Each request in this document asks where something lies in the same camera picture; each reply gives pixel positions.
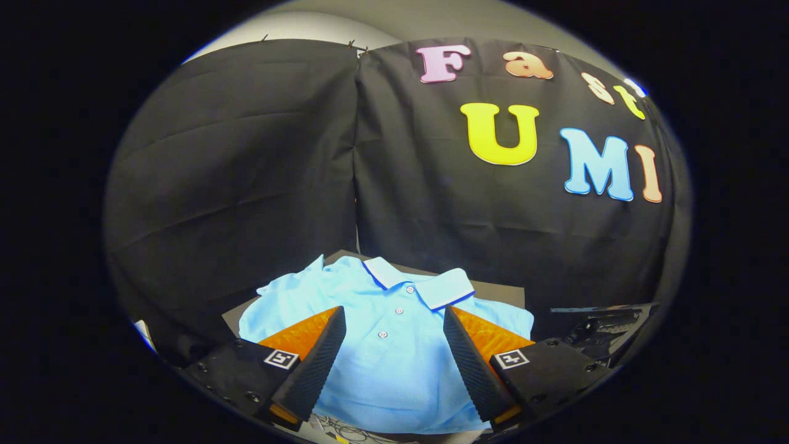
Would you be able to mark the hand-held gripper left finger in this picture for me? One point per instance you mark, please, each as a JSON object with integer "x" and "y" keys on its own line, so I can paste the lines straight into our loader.
{"x": 314, "y": 364}

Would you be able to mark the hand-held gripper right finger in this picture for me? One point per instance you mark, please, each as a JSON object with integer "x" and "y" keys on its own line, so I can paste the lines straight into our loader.
{"x": 468, "y": 364}

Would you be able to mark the black backdrop cloth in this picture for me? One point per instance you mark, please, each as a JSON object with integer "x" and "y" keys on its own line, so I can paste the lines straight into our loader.
{"x": 246, "y": 185}

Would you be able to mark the grey cabinet with black top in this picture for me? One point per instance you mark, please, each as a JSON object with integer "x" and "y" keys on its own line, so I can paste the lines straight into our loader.
{"x": 499, "y": 295}

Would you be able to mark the light blue polo shirt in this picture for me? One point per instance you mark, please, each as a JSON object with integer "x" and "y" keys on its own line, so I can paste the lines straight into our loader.
{"x": 394, "y": 364}

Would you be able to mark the dark washing machine lid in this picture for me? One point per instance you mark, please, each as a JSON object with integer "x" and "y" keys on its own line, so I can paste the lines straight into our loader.
{"x": 607, "y": 327}

